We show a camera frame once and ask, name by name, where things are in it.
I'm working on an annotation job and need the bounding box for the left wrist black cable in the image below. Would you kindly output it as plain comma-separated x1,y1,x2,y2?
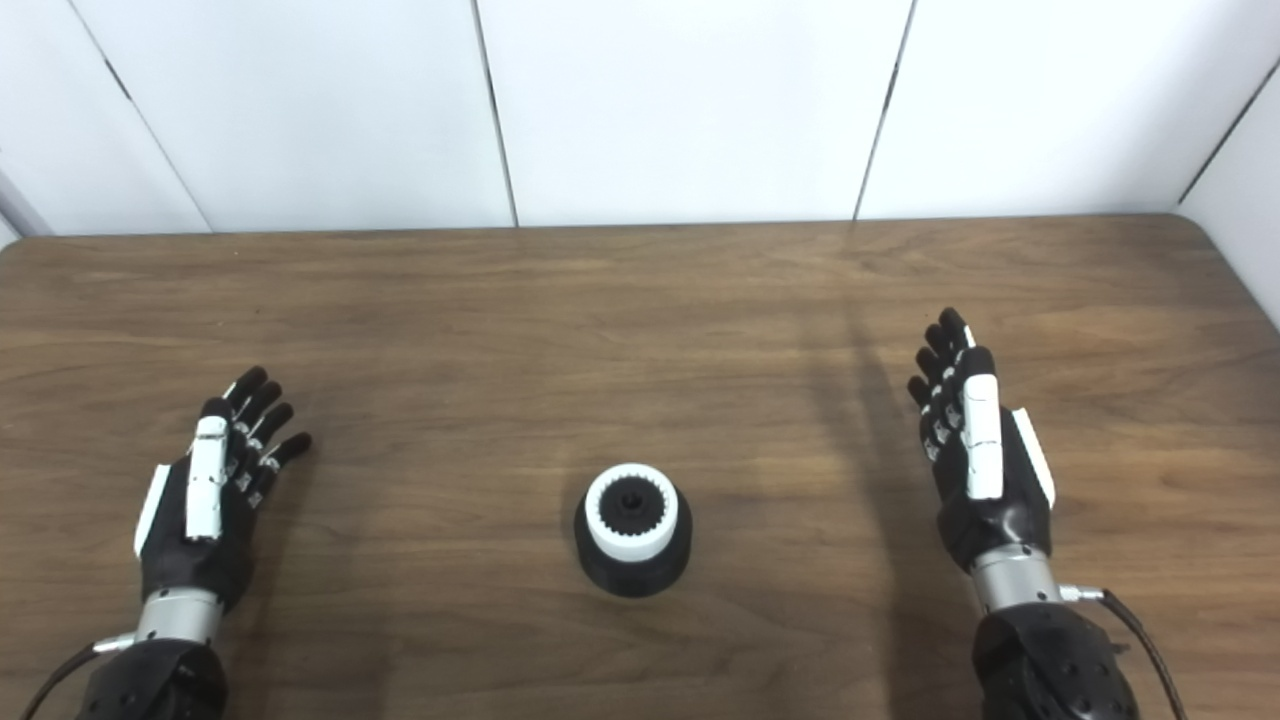
20,632,139,720

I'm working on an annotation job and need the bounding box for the white toothed plastic ring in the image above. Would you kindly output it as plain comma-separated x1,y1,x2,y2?
584,463,679,563

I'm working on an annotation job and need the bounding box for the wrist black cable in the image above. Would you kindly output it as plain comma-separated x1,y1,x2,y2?
20,632,139,720
1058,585,1191,720

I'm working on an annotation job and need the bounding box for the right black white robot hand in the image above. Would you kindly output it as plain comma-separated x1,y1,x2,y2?
907,306,1057,573

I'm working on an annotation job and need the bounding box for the round black plastic part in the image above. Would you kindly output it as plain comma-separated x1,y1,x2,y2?
574,475,693,599

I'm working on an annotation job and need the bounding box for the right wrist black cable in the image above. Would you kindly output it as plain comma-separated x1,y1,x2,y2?
1058,585,1191,720

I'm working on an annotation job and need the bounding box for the grey wall corner post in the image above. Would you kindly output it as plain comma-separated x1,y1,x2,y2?
0,170,51,241

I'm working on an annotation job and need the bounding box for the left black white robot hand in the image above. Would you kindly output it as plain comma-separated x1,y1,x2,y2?
133,365,313,613

